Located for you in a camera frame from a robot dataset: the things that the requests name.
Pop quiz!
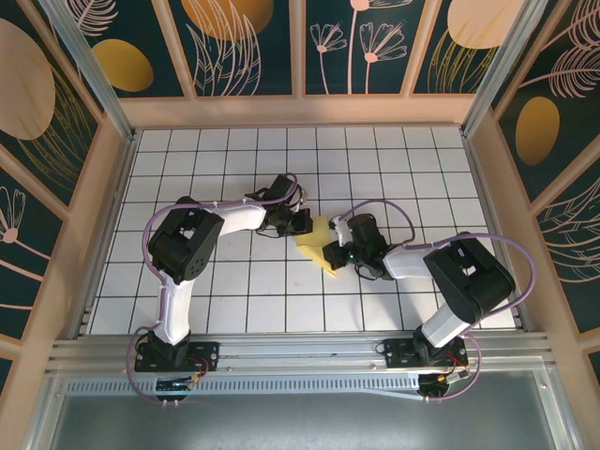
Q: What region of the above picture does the yellow paper sheet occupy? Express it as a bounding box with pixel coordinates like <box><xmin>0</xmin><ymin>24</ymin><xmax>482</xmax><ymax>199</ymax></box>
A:
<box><xmin>294</xmin><ymin>214</ymin><xmax>341</xmax><ymax>281</ymax></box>

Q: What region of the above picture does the white grid mat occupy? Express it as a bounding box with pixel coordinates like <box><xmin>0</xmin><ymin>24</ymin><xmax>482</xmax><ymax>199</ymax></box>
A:
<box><xmin>88</xmin><ymin>126</ymin><xmax>522</xmax><ymax>335</ymax></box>

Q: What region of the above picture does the small controller circuit board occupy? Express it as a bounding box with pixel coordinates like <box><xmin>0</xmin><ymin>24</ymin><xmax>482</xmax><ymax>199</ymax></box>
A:
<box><xmin>419</xmin><ymin>369</ymin><xmax>470</xmax><ymax>396</ymax></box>
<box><xmin>154</xmin><ymin>377</ymin><xmax>198</xmax><ymax>396</ymax></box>

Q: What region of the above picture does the grey metal panel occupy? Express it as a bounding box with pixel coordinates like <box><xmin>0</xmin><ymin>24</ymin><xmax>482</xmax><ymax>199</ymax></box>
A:
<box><xmin>27</xmin><ymin>369</ymin><xmax>580</xmax><ymax>450</ymax></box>

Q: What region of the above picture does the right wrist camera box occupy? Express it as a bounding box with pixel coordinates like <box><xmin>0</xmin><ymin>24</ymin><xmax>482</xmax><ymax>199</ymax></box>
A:
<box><xmin>330</xmin><ymin>216</ymin><xmax>353</xmax><ymax>248</ymax></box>

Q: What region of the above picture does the aluminium mounting rail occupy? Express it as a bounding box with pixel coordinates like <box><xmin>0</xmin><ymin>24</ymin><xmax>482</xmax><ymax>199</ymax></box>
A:
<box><xmin>46</xmin><ymin>332</ymin><xmax>557</xmax><ymax>376</ymax></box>

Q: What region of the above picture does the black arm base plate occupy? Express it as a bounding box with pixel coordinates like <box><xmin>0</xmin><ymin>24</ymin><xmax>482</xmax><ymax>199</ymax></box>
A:
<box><xmin>382</xmin><ymin>337</ymin><xmax>470</xmax><ymax>371</ymax></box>
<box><xmin>134</xmin><ymin>340</ymin><xmax>221</xmax><ymax>374</ymax></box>

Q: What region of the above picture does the aluminium side rail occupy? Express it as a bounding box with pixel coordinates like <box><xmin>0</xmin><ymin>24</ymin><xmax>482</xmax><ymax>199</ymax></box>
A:
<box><xmin>69</xmin><ymin>130</ymin><xmax>140</xmax><ymax>338</ymax></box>
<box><xmin>461</xmin><ymin>128</ymin><xmax>535</xmax><ymax>332</ymax></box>

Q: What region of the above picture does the slotted grey cable duct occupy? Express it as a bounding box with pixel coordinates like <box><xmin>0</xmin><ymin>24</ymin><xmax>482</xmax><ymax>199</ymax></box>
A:
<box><xmin>63</xmin><ymin>374</ymin><xmax>423</xmax><ymax>398</ymax></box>

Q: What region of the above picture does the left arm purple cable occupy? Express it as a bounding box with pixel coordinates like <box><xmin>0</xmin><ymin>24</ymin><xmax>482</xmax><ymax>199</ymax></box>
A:
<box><xmin>126</xmin><ymin>172</ymin><xmax>301</xmax><ymax>404</ymax></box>

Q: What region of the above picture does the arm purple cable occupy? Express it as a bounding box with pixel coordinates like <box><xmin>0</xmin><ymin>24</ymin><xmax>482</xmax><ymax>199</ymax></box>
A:
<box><xmin>333</xmin><ymin>200</ymin><xmax>536</xmax><ymax>403</ymax></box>
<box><xmin>126</xmin><ymin>172</ymin><xmax>301</xmax><ymax>404</ymax></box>

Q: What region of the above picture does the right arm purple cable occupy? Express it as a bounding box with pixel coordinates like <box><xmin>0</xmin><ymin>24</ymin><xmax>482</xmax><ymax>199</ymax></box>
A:
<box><xmin>333</xmin><ymin>200</ymin><xmax>536</xmax><ymax>403</ymax></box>

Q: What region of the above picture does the aluminium frame post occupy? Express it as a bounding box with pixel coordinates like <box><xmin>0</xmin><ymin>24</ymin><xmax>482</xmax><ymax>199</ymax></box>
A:
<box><xmin>37</xmin><ymin>0</ymin><xmax>138</xmax><ymax>144</ymax></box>
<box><xmin>461</xmin><ymin>0</ymin><xmax>549</xmax><ymax>137</ymax></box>

